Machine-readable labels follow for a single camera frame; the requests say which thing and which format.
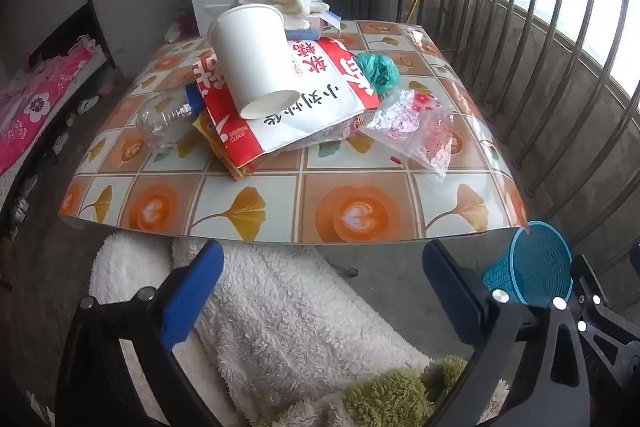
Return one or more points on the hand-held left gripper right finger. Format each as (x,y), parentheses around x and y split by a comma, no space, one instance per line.
(450,292)

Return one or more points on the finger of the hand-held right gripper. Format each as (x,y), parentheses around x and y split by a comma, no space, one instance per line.
(600,312)

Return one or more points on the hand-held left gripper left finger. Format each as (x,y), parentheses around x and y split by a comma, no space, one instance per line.
(192,292)

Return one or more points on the blue mesh wastebasket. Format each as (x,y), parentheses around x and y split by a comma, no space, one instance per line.
(540,267)

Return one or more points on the yellow biscuit packet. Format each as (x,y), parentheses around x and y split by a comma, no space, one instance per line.
(215,141)

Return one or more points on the clear plastic bottle blue cap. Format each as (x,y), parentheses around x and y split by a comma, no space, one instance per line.
(165,122)

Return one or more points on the red and white snack bag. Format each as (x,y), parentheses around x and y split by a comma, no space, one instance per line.
(310,107)

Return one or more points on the white fluffy blanket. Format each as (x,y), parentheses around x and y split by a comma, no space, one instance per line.
(280,307)

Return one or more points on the green fluffy cloth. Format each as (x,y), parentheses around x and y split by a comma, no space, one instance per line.
(390,397)

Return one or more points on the coffee and leaf print tablecloth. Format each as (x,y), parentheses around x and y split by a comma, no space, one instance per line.
(280,207)

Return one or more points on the clear plastic bag red print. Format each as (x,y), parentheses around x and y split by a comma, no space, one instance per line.
(420,127)

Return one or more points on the row of shoes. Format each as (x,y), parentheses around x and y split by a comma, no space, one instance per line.
(86,105)

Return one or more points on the teal crumpled plastic bag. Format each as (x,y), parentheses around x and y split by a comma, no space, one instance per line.
(380,67)

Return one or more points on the pink flower print blanket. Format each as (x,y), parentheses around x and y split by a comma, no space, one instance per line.
(40,107)

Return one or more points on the white paper cup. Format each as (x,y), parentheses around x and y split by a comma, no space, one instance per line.
(250,57)

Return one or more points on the metal balcony railing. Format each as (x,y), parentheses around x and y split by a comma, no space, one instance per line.
(550,57)

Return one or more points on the white pink plastic bag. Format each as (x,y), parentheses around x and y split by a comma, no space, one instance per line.
(180,25)

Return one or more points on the black bed headboard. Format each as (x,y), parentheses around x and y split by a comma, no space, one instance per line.
(70,27)

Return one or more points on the blue and white small box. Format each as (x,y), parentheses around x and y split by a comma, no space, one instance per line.
(320,22)

